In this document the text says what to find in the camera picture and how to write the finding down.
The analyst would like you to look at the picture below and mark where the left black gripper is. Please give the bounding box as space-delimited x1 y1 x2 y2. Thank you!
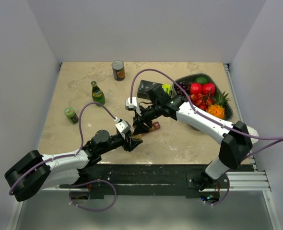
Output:
99 129 142 155

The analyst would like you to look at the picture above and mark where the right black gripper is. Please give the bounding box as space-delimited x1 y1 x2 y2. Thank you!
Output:
133 103 163 135

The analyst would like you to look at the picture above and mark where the clear pill jar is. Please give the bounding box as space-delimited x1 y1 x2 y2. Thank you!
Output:
130 128 142 140

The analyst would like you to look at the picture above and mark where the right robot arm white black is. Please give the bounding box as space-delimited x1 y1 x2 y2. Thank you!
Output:
125 85 253 188

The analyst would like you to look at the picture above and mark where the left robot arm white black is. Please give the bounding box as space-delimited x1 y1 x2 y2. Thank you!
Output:
4 130 143 202

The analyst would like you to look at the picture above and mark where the black green product box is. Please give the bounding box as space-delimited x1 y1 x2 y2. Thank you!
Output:
137 80 172 100

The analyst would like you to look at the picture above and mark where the green glass bottle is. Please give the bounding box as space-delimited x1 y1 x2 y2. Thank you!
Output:
91 81 106 105

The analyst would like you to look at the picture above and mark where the dark red grapes bunch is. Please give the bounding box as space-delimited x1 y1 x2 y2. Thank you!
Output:
175 81 191 98

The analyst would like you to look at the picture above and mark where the orange labelled tin can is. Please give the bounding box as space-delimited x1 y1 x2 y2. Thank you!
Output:
111 60 125 81

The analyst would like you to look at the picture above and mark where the red cherries cluster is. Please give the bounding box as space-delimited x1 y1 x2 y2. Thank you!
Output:
190 93 215 111

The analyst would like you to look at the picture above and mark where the red apple left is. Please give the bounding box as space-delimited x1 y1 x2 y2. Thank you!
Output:
190 82 202 95

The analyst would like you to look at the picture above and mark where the red apple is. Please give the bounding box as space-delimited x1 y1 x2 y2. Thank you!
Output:
202 83 216 95
190 82 202 95

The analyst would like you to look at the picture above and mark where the grey fruit tray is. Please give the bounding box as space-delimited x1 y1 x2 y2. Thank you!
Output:
173 73 233 120

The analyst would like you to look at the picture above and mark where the small green lidded jar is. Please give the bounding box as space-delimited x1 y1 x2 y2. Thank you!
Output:
64 107 79 124

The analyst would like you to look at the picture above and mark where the green lime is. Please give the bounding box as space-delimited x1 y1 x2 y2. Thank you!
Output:
194 76 209 85

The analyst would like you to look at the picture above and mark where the red apple right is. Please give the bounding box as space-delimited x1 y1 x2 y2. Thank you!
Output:
202 83 216 95

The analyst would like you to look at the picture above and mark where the small pineapple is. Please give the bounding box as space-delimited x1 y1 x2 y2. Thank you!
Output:
205 92 230 119

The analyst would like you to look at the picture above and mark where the white paper cup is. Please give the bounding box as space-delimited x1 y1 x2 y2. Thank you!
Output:
247 126 259 137

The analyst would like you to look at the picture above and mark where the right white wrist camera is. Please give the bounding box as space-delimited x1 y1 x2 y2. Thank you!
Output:
125 97 141 115

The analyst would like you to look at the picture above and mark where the black mounting base plate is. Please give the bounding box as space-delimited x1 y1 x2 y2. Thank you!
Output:
59 162 231 199

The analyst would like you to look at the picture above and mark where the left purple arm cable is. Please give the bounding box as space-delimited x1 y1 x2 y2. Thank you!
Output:
9 102 119 196

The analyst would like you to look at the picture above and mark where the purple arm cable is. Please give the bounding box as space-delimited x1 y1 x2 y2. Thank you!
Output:
9 102 119 196
129 69 283 161

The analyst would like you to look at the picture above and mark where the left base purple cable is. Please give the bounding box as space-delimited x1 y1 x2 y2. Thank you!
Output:
68 180 117 212

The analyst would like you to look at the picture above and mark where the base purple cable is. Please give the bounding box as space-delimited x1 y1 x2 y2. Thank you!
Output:
68 180 117 212
202 178 231 206

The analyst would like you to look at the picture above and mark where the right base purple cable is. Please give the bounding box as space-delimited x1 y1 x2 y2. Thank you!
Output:
202 178 231 206

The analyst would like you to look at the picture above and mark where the aluminium frame rail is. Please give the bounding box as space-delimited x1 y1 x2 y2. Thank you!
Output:
44 165 270 191

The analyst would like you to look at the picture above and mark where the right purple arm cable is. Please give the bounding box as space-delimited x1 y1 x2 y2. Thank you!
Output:
129 69 283 161

